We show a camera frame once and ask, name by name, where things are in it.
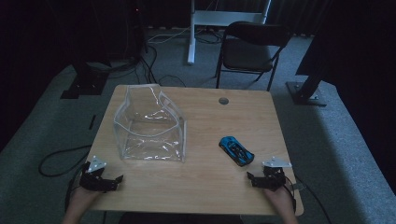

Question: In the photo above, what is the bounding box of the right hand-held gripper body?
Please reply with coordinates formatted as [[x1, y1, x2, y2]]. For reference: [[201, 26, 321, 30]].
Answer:
[[262, 156, 293, 191]]

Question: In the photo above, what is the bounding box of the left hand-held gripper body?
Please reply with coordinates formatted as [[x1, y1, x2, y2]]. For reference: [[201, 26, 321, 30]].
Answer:
[[78, 155, 108, 191]]

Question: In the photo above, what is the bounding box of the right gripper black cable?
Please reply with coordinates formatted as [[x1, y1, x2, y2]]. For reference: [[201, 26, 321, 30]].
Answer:
[[283, 175, 332, 224]]

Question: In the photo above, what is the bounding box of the black folding chair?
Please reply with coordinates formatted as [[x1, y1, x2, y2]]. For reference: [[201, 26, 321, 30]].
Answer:
[[215, 21, 293, 92]]

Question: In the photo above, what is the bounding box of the bundle of black floor cables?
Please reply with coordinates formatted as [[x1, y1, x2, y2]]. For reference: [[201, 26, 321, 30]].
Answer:
[[106, 45, 188, 88]]

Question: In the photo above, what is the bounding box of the white desk frame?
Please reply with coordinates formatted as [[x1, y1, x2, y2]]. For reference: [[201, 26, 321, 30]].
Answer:
[[187, 0, 273, 65]]

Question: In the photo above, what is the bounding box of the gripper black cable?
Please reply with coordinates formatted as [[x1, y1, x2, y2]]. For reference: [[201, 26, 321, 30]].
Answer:
[[283, 175, 332, 224], [64, 172, 84, 213]]

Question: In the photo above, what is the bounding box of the blue toy car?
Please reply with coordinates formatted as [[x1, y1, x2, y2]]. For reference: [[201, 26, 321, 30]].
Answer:
[[219, 135, 255, 167]]

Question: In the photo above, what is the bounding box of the black looped floor cable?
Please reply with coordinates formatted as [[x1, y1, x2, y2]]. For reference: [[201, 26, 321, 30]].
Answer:
[[38, 144, 93, 178]]

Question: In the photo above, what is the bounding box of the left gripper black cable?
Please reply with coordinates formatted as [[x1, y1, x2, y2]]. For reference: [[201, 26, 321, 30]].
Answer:
[[64, 172, 84, 213]]

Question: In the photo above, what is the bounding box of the black stand base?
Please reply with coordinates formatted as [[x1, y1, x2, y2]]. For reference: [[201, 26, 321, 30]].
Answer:
[[60, 60, 110, 100], [286, 66, 329, 107]]

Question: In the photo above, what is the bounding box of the clear plastic bag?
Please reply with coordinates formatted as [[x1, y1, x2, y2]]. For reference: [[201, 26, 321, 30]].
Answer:
[[112, 83, 188, 163]]

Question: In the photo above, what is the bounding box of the white floor cable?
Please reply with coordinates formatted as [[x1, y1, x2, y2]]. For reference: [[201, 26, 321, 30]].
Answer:
[[147, 26, 191, 44]]

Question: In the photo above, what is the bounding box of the person's left hand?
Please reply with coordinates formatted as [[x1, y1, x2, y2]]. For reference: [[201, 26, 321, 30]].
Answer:
[[69, 186, 104, 209]]

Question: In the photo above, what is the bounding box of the person's right hand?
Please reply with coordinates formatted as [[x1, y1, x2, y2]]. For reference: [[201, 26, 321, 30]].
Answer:
[[264, 187, 295, 214]]

